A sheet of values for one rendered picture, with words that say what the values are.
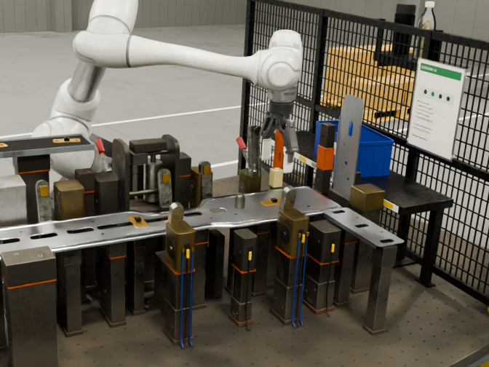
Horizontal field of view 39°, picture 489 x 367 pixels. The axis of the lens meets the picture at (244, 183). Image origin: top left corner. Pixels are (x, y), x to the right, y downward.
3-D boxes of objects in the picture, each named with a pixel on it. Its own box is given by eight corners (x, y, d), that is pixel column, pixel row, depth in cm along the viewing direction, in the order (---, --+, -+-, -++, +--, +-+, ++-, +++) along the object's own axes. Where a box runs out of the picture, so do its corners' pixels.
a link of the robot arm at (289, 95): (277, 85, 206) (276, 105, 208) (303, 84, 210) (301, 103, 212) (262, 79, 213) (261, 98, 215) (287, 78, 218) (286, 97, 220)
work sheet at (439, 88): (451, 162, 228) (466, 69, 218) (405, 143, 247) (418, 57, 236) (455, 162, 229) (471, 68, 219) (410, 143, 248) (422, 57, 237)
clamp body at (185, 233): (177, 352, 195) (180, 239, 183) (161, 331, 204) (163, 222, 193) (198, 347, 198) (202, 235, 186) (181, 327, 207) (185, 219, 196)
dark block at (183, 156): (175, 275, 238) (177, 158, 224) (167, 266, 243) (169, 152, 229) (188, 272, 240) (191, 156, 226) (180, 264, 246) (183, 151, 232)
